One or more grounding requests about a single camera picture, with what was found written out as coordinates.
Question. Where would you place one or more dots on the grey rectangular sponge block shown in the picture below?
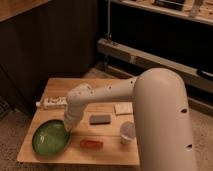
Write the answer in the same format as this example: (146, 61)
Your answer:
(99, 119)

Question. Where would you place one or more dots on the metal shelf rail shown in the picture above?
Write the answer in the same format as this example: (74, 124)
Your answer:
(147, 61)

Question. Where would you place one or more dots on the white tube package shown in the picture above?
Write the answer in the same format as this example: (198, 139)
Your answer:
(52, 103)

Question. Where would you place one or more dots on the red orange carrot toy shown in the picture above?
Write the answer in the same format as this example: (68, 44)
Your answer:
(91, 144)

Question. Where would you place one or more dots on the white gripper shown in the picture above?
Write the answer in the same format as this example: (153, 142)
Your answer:
(71, 120)

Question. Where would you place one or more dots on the white plastic cup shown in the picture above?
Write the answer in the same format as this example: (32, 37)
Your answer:
(127, 132)

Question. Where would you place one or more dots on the green ceramic bowl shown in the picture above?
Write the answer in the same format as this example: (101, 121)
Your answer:
(50, 138)

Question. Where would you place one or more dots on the wooden upper shelf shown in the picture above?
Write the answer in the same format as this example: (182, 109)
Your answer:
(193, 10)

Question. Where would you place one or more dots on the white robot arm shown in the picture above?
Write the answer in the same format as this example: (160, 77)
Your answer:
(161, 117)

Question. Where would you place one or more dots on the wooden table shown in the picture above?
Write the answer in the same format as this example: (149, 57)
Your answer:
(112, 152)

